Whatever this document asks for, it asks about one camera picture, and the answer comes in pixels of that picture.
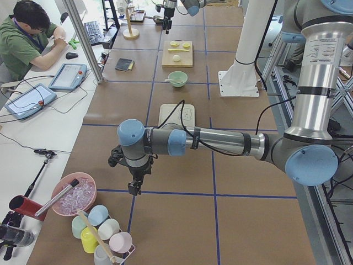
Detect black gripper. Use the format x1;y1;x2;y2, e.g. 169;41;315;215
156;3;175;34
108;146;158;196

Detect white bear tray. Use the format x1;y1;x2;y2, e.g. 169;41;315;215
158;104;195;127

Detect green cup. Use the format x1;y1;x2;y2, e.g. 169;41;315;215
71;215;87;239

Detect pink cup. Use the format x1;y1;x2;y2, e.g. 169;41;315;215
109;232;132;253

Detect pink bowl with ice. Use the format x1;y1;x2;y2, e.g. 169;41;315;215
52;172;97;216

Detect green bowl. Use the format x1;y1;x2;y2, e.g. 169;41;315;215
168;71;188;88

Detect grey cup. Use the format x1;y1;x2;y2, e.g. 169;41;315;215
94;245;113;265

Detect grey folded cloth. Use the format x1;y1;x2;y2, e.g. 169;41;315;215
115;58;135;71

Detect person in green shirt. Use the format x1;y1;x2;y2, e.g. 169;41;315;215
1;1;67;81

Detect yellow cup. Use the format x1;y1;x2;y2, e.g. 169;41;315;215
81;227;99;254

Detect wooden stick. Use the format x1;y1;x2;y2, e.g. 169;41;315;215
77;209;118;264

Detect black computer mouse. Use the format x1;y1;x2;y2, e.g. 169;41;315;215
66;52;78;60

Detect blue cup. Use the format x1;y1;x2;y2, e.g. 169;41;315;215
88;205;109;226

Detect metal scoop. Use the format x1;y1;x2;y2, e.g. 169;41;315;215
144;15;164;25

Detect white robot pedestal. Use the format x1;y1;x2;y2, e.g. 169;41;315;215
218;0;276;97

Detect blue teach pendant near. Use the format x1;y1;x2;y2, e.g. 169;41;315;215
5;83;57;119

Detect wooden cutting board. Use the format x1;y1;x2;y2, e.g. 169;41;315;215
162;41;194;67

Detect white spoon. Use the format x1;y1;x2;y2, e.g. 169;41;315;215
164;78;184;83

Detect aluminium frame post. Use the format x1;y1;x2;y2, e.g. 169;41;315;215
63;0;104;84

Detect blue teach pendant far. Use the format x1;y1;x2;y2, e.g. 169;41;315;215
49;63;87;91

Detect metal tube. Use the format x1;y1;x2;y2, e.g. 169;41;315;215
34;179;79;217

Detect black keyboard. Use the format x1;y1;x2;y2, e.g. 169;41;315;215
83;21;104;46

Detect white cup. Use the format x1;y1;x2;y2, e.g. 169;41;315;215
98;218;120;240

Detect red cylinder holder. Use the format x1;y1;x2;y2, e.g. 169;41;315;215
9;195;46;221

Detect black tripod camera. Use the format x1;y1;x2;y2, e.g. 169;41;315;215
1;210;35;261

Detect black selfie stick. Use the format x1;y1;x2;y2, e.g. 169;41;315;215
24;149;58;198

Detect wooden stand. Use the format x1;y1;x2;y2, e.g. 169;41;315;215
122;7;140;40

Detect dark tray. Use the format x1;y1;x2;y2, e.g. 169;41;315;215
130;10;146;23

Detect blue teach pendant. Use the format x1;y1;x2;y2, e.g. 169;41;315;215
49;63;87;91
5;83;57;119

